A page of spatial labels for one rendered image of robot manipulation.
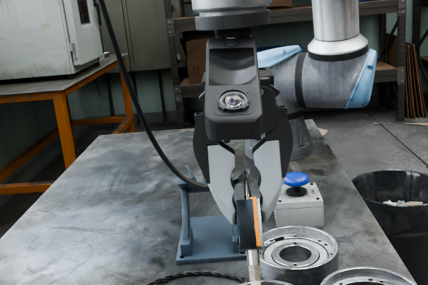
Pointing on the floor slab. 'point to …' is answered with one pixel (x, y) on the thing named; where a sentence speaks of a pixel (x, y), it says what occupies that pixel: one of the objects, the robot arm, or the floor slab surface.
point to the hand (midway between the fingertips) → (248, 214)
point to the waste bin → (400, 214)
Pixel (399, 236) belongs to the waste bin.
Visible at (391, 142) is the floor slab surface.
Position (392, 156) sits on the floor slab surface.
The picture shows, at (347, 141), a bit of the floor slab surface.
